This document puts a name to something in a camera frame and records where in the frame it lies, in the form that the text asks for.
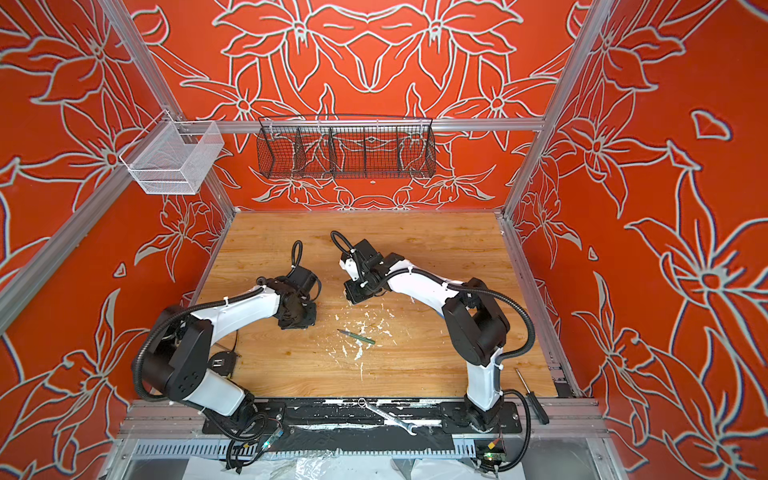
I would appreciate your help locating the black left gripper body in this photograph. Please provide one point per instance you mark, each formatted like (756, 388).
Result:
(305, 315)

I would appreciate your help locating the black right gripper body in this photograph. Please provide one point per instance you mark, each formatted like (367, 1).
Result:
(359, 288)

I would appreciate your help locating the green pen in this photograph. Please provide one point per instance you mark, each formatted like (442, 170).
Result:
(357, 337)

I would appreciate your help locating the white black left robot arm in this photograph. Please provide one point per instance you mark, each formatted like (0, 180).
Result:
(173, 362)

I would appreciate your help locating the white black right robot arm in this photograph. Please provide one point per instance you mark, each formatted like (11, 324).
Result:
(476, 324)

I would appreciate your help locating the yellow black tape measure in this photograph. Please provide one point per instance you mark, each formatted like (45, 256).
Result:
(223, 363)

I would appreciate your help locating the silver wrench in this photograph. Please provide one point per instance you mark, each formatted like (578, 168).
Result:
(388, 417)

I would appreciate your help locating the clear plastic bin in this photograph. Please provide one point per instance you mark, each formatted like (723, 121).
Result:
(168, 161)

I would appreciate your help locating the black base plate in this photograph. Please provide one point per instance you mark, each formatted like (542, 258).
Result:
(451, 416)

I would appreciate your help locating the black wire basket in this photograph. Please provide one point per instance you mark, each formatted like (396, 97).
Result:
(351, 147)

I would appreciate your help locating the grey slotted cable duct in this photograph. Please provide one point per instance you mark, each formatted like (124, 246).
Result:
(215, 449)

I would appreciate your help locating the black handled screwdriver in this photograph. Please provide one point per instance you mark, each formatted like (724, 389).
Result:
(533, 400)

